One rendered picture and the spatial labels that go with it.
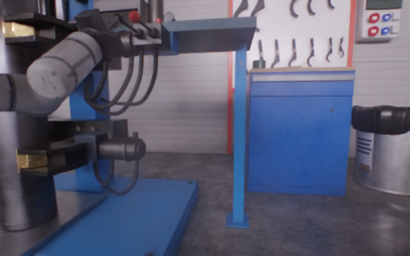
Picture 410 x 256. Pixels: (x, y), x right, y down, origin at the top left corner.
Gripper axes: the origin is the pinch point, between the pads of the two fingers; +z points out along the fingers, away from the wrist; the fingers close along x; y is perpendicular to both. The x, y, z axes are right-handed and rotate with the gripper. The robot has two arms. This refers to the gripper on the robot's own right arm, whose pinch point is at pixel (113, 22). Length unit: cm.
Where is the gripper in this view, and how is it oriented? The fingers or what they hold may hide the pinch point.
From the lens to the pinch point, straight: 78.2
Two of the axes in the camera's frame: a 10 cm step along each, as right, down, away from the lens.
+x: 0.9, 6.8, 7.2
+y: -9.9, -0.1, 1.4
